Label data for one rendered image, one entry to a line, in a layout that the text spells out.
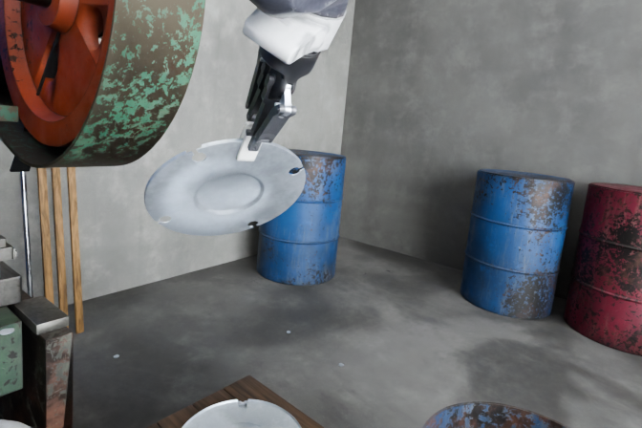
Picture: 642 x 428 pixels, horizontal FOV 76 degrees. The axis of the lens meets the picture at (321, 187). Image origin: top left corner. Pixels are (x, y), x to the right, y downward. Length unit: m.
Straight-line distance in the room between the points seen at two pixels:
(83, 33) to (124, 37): 0.29
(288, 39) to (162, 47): 0.47
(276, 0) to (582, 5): 3.22
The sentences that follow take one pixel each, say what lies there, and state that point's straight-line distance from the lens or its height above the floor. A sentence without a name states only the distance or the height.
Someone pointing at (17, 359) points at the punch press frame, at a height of 0.57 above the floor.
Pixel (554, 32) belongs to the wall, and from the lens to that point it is 3.52.
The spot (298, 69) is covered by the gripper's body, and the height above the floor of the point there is 1.15.
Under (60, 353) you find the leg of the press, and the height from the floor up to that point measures 0.58.
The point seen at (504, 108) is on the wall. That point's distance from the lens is 3.49.
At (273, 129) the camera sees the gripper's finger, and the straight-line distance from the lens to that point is 0.59.
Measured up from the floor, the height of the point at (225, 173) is 0.99.
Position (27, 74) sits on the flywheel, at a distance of 1.44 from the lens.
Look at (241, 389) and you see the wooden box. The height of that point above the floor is 0.35.
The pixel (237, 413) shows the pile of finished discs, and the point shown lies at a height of 0.36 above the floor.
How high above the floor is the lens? 1.08
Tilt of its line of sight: 8 degrees down
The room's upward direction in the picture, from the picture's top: 5 degrees clockwise
